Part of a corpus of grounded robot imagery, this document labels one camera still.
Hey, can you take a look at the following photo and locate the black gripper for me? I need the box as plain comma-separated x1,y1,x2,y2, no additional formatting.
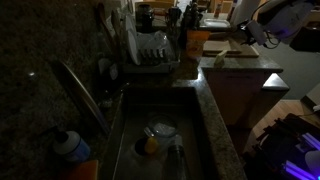
237,20,258,47

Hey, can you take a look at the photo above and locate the yellow sponge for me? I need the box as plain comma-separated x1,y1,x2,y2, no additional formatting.
213,49,230,66

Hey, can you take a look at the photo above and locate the orange sponge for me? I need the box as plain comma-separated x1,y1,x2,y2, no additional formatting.
59,159,100,180

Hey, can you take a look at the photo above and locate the large wooden cutting board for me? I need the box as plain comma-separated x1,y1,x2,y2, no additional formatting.
203,38,261,59

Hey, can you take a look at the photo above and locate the small wooden cutting board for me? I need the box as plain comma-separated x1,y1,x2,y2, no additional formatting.
203,39,243,55

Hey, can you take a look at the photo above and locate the white tray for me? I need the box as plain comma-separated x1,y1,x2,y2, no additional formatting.
199,18,232,30

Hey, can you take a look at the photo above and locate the orange canister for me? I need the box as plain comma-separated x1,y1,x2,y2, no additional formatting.
185,29,212,61

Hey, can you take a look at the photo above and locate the beige kitchen base cabinet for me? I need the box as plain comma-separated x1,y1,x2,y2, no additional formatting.
202,68,285,130

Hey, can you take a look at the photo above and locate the dark cup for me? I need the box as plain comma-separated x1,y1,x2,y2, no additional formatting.
166,6,183,26

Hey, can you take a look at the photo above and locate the clear plastic bag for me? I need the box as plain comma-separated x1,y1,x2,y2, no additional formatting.
137,30,170,52

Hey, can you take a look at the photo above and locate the grey dish rack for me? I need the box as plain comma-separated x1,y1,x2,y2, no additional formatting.
121,31,182,75

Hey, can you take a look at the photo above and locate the dark jar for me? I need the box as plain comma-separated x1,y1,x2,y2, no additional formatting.
135,3,155,33

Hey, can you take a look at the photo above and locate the white dinner plate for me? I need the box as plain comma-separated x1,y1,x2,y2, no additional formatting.
125,28,143,66
124,13,138,33

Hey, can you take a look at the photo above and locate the black equipment cart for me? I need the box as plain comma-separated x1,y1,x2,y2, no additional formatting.
243,113,320,180

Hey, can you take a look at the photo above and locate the wooden spatula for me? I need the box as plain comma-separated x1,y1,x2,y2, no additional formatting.
96,2,116,52
111,9,123,42

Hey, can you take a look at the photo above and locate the steel sink basin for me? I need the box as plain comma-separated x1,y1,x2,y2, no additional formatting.
99,85,218,180

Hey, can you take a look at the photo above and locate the dark drinking bottle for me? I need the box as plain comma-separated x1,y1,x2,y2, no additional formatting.
166,143,190,180

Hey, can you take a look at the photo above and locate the small yellow object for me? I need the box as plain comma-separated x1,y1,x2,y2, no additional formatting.
143,135,160,155

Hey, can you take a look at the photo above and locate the curved metal faucet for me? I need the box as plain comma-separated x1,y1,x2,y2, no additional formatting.
49,59,112,135

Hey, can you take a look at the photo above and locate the white blue soap dispenser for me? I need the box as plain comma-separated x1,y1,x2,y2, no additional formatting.
41,126,92,164

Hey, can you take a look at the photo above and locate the grey wrist camera bar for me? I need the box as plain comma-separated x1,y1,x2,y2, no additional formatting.
247,19,268,47

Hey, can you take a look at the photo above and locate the black camera cable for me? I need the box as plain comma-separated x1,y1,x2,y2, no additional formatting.
262,31,282,50

